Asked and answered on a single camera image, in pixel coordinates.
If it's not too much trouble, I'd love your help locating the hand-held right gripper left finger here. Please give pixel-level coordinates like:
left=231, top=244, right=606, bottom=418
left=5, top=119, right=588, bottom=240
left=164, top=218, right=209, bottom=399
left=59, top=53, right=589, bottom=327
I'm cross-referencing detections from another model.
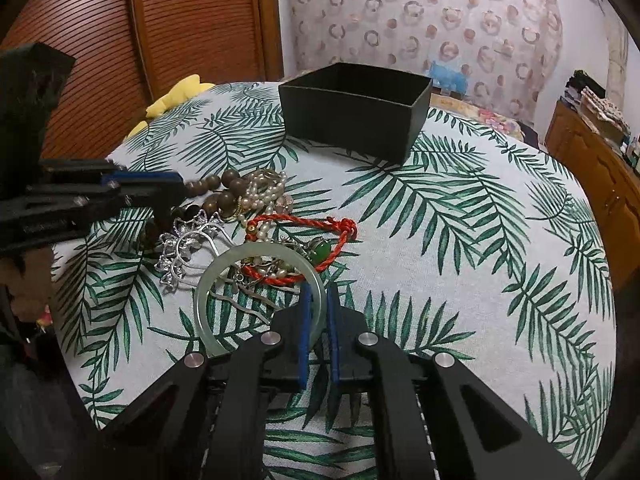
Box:
left=55, top=283, right=313, bottom=480

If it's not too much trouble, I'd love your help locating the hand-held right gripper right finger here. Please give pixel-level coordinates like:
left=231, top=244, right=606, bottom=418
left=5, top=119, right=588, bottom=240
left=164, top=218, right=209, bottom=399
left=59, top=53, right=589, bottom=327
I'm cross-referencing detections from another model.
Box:
left=326, top=283, right=582, bottom=480

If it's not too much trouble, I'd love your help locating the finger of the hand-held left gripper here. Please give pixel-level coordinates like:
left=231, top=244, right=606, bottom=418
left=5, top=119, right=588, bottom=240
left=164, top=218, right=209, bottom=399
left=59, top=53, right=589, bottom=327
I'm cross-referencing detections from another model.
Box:
left=0, top=185, right=177, bottom=257
left=41, top=159, right=185, bottom=198

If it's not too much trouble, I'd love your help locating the silver ornate hair comb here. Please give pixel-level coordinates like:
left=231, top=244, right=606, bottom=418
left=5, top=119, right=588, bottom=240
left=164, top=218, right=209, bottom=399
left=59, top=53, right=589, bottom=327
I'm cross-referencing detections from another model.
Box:
left=155, top=210, right=282, bottom=322

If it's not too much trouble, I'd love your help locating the brown wooden bead bracelet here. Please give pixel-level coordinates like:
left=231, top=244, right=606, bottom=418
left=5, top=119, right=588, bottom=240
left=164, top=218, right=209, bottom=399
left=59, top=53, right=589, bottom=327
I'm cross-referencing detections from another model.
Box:
left=142, top=168, right=252, bottom=256

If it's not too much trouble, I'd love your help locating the green gemstone pendant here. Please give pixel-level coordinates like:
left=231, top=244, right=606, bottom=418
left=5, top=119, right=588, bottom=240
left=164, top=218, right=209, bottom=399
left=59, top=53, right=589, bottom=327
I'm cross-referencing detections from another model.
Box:
left=300, top=237, right=334, bottom=267

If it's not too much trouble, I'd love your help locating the pale green jade bangle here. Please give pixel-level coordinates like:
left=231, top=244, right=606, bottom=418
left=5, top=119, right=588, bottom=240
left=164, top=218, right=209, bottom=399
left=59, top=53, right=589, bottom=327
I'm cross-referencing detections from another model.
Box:
left=194, top=244, right=326, bottom=357

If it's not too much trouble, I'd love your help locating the white pearl necklace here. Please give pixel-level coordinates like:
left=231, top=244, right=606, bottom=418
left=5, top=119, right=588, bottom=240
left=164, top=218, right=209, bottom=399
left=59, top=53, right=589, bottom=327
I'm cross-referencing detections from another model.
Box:
left=235, top=170, right=297, bottom=241

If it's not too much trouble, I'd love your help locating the red braided rope bracelet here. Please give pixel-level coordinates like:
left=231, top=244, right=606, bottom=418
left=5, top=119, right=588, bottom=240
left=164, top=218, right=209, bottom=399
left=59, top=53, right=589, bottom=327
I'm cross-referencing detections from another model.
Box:
left=240, top=213, right=359, bottom=285

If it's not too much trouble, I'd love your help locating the black box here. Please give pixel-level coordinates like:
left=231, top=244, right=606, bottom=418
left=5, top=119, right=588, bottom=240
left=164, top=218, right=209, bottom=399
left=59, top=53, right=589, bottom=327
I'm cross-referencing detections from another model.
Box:
left=278, top=62, right=433, bottom=166

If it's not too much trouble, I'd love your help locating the yellow plush toy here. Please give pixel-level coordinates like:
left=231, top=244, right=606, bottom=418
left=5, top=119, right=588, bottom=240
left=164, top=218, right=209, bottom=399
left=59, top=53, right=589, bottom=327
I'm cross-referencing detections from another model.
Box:
left=124, top=74, right=211, bottom=141

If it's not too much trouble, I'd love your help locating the wooden louvered wardrobe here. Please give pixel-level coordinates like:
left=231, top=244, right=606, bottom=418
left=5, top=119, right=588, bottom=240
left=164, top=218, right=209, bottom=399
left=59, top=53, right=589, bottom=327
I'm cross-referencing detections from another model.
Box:
left=0, top=0, right=285, bottom=162

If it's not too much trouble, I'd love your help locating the blue toy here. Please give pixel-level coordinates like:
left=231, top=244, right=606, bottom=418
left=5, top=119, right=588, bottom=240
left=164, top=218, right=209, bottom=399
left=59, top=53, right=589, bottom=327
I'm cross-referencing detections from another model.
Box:
left=427, top=60, right=469, bottom=95

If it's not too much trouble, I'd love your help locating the wooden cabinet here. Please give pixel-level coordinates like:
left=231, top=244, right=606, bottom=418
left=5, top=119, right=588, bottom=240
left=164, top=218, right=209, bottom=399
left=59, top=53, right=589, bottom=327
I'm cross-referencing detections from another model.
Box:
left=544, top=99, right=640, bottom=292

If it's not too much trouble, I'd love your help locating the stack of folded fabrics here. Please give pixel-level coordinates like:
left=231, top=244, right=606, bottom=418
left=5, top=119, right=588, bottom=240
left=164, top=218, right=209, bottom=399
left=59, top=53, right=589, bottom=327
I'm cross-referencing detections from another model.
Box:
left=562, top=70, right=632, bottom=147

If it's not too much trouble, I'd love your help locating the beige patterned curtain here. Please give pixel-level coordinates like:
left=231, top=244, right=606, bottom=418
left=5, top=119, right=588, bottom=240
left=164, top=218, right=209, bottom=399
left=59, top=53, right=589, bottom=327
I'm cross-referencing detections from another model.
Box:
left=602, top=5, right=632, bottom=107

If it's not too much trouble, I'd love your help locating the white curtain with ring print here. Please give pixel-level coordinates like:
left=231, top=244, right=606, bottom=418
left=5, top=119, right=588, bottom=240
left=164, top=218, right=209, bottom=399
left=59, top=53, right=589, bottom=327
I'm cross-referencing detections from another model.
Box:
left=287, top=0, right=566, bottom=127

